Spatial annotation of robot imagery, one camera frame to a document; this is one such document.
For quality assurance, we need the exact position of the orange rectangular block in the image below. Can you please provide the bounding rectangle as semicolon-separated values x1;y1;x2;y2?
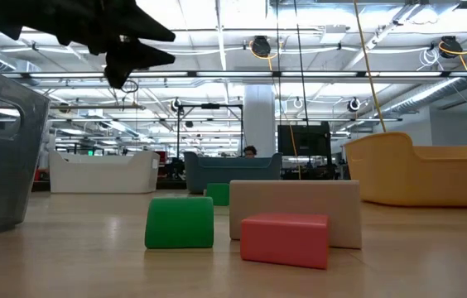
239;212;330;271

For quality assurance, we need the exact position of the white coiled cable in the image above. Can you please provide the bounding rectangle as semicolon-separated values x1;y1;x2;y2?
418;47;440;71

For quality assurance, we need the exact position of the yellow plastic bin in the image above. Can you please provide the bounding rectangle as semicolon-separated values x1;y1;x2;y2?
344;132;467;208

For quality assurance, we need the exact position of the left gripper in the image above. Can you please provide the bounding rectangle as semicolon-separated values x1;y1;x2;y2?
0;0;176;90

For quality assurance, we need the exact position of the yellow hanging cable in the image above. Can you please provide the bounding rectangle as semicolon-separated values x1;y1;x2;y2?
352;0;388;136

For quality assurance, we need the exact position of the small green block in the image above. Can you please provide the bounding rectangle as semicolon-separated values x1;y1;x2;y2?
205;182;231;207

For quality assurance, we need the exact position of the long ceiling light strip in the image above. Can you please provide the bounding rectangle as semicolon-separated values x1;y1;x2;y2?
1;70;467;79

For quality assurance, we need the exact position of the large beige block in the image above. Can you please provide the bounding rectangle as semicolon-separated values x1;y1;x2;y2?
229;179;363;250

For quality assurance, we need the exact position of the blue-grey plastic bin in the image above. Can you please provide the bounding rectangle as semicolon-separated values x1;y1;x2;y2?
182;151;283;195

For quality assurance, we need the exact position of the grey plastic bin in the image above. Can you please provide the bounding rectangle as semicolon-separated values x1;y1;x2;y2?
0;59;51;240

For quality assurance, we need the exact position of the white pillar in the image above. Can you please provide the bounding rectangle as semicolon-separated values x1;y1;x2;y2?
243;84;277;158

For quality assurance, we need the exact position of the black monitor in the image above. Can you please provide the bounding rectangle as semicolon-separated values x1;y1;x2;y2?
277;122;333;158

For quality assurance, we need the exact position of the black frame rig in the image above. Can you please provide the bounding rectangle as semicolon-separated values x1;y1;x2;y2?
175;103;245;159

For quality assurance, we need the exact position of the white plastic bin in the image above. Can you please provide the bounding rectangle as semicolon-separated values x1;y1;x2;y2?
49;150;161;195

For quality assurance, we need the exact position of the white robot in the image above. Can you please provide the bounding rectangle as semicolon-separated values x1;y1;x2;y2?
37;119;56;171

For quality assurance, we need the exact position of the large green rounded block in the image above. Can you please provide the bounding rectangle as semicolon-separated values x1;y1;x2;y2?
144;196;215;250

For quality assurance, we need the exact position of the black hanging cable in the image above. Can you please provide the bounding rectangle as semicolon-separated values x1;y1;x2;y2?
292;0;310;127

